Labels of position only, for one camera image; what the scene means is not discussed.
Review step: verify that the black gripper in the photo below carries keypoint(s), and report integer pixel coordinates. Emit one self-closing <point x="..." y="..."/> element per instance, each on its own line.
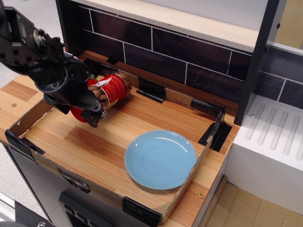
<point x="77" y="94"/>

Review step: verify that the red-capped basil spice bottle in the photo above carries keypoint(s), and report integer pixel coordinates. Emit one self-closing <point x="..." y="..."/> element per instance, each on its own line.
<point x="109" y="90"/>

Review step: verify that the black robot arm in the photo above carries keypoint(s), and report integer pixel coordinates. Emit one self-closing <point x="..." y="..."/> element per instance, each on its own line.
<point x="60" y="76"/>

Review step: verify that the cardboard fence with black tape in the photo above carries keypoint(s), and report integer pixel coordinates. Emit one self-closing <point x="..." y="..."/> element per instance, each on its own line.
<point x="56" y="153"/>

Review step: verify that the red toy strawberry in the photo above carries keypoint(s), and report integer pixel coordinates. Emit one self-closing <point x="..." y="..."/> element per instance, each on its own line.
<point x="92" y="80"/>

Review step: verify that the light blue plate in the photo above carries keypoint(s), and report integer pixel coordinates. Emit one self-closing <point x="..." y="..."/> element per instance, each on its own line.
<point x="160" y="159"/>

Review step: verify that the black oven control panel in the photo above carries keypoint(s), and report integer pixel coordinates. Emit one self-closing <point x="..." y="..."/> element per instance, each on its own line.
<point x="80" y="216"/>

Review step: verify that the white toy sink drainboard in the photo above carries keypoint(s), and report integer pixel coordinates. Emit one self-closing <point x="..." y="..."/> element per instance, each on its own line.
<point x="266" y="158"/>

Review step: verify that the dark grey shelf frame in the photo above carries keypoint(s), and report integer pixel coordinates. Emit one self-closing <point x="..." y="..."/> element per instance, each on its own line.
<point x="205" y="58"/>

